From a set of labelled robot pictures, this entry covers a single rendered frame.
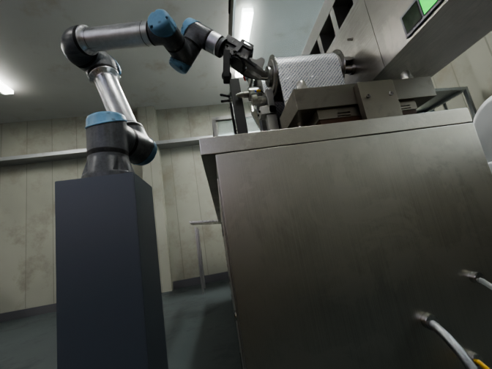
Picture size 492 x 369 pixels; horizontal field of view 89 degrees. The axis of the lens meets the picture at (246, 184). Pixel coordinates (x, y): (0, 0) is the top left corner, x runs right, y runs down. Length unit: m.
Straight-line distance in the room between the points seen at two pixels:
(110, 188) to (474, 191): 0.89
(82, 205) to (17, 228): 4.77
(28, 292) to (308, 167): 5.14
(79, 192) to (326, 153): 0.63
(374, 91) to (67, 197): 0.84
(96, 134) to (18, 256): 4.71
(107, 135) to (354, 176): 0.69
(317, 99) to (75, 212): 0.69
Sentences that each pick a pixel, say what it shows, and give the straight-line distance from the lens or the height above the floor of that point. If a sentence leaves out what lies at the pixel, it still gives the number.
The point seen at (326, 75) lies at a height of 1.19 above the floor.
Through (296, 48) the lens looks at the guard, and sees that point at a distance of 1.71.
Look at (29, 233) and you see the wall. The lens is 5.42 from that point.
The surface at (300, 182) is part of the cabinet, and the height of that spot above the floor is 0.77.
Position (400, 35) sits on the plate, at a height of 1.18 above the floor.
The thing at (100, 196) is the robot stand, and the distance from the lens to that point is 0.77.
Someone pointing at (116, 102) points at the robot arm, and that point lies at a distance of 1.10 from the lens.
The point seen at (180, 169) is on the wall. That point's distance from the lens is 4.72.
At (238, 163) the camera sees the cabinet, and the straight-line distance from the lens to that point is 0.53.
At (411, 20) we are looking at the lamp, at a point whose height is 1.18.
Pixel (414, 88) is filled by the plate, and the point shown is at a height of 1.00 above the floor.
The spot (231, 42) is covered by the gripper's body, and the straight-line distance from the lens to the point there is 1.07.
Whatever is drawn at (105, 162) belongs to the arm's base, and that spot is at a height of 0.95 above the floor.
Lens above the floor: 0.68
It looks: 11 degrees up
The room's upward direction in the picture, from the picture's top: 9 degrees counter-clockwise
